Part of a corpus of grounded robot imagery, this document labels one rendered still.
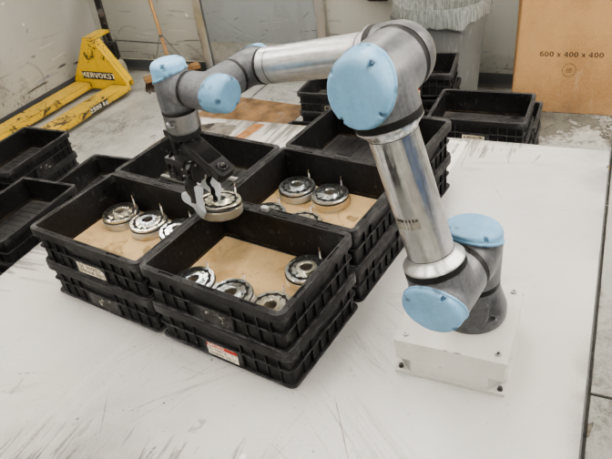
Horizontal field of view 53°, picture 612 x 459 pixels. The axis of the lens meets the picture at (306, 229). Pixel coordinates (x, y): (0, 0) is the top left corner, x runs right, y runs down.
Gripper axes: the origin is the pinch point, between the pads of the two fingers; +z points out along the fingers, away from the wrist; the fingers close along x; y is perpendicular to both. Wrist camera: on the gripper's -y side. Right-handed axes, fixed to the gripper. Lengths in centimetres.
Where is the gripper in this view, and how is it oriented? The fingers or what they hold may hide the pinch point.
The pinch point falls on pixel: (211, 209)
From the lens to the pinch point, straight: 144.4
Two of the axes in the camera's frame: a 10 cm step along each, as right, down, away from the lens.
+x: -5.9, 5.2, -6.2
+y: -8.0, -2.5, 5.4
